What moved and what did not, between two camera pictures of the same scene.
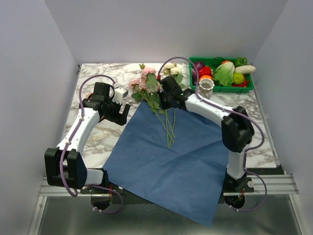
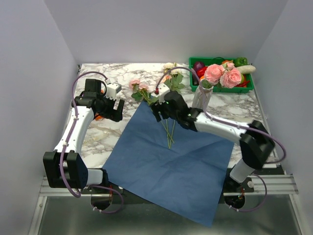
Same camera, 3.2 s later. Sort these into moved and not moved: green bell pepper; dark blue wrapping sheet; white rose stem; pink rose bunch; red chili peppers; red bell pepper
Moved: white rose stem; pink rose bunch
Not moved: dark blue wrapping sheet; green bell pepper; red chili peppers; red bell pepper
